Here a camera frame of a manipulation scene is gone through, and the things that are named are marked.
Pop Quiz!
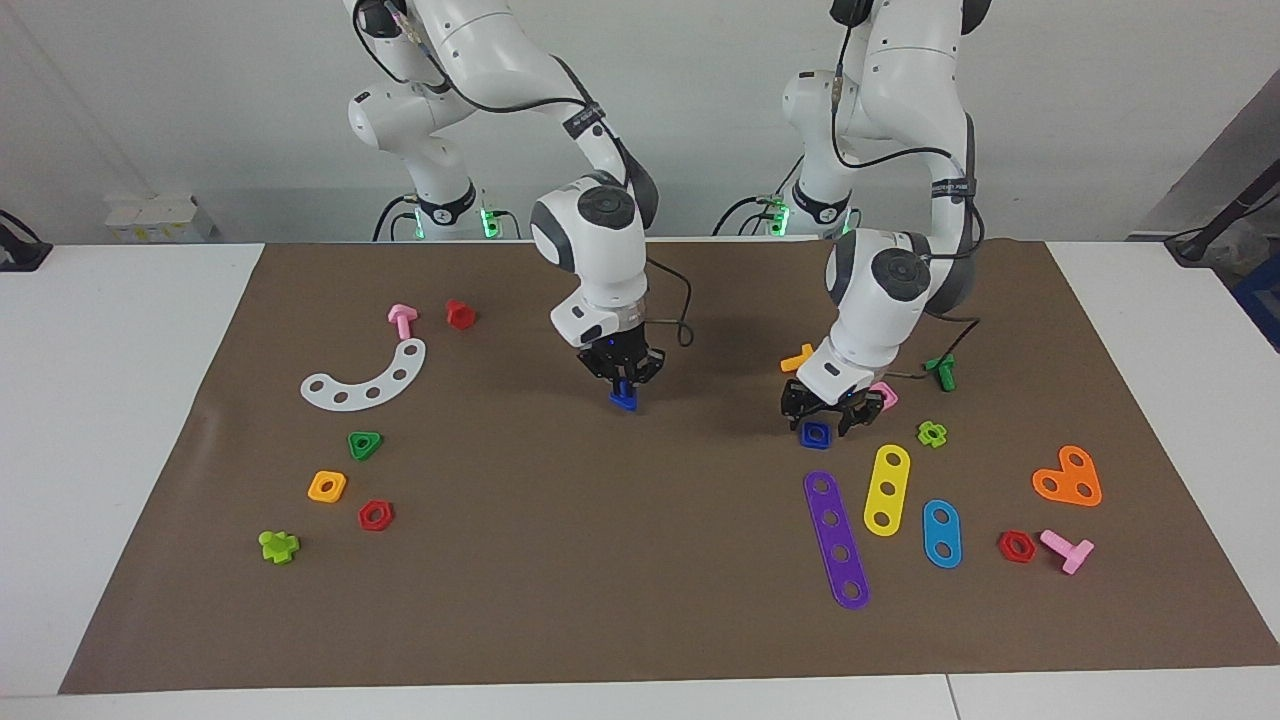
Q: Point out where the yellow three-hole plate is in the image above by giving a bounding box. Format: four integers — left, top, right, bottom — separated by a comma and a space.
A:
863, 443, 912, 538

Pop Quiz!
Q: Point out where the purple four-hole plate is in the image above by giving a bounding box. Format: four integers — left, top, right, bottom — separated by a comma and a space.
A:
803, 470, 871, 611

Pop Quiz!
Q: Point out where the blue two-hole plate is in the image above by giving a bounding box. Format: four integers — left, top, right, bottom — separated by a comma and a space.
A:
921, 499, 963, 570

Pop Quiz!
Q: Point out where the brown table mat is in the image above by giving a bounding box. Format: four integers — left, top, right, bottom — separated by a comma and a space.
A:
58, 240, 1280, 696

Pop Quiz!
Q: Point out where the orange heart-shaped plate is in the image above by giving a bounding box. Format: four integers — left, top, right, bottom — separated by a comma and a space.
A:
1031, 445, 1103, 508

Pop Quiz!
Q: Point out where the white curved five-hole plate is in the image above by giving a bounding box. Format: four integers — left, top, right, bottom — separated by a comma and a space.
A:
300, 338, 428, 412

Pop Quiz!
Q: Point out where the black stand pole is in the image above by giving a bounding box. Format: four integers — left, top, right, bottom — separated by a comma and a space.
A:
1165, 165, 1280, 266

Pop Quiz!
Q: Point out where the blue crate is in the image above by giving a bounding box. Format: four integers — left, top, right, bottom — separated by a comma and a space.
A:
1232, 250, 1280, 353

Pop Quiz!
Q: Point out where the white cardboard box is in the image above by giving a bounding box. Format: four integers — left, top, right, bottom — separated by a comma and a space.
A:
104, 193, 216, 244

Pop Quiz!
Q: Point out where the black device on table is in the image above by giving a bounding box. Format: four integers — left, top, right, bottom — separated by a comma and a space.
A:
0, 208, 53, 273

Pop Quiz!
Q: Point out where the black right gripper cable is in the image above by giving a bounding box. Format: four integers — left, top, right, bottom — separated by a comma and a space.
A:
348, 0, 696, 349

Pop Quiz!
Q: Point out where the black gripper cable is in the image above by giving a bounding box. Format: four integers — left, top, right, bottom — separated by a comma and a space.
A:
830, 0, 986, 381
348, 0, 696, 349

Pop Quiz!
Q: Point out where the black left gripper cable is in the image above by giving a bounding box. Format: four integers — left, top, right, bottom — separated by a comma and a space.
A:
830, 0, 986, 381

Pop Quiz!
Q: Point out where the black base cable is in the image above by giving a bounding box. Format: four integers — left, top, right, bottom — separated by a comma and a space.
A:
712, 195, 777, 238
373, 193, 417, 243

